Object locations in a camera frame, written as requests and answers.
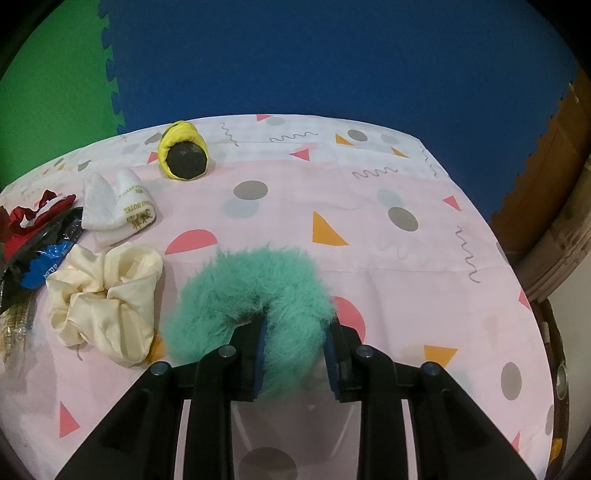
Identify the blue foam mat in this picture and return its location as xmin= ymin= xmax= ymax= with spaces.
xmin=99 ymin=0 xmax=583 ymax=227

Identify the red and white cloth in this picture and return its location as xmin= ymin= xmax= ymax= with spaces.
xmin=0 ymin=189 xmax=77 ymax=259

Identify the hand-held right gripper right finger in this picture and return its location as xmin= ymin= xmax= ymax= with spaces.
xmin=323 ymin=320 xmax=539 ymax=480

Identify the white rolled towel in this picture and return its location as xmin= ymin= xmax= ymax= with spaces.
xmin=82 ymin=168 xmax=158 ymax=247

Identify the black plastic packet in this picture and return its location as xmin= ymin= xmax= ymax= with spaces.
xmin=0 ymin=208 xmax=84 ymax=315

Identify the green fluffy scrunchie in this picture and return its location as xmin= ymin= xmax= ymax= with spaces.
xmin=161 ymin=246 xmax=340 ymax=400

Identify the cream satin scrunchie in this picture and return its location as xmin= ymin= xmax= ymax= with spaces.
xmin=45 ymin=243 xmax=164 ymax=368

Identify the blue plastic packet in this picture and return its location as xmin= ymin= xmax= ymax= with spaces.
xmin=21 ymin=242 xmax=75 ymax=289

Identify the green foam mat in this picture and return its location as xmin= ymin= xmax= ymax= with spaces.
xmin=0 ymin=0 xmax=127 ymax=190

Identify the yellow cloth black end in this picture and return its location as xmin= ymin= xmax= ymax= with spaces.
xmin=157 ymin=121 xmax=209 ymax=181

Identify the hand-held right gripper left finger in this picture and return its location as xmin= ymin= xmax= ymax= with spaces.
xmin=55 ymin=318 xmax=271 ymax=480

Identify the clear plastic packet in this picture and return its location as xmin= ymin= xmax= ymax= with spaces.
xmin=0 ymin=300 xmax=35 ymax=370

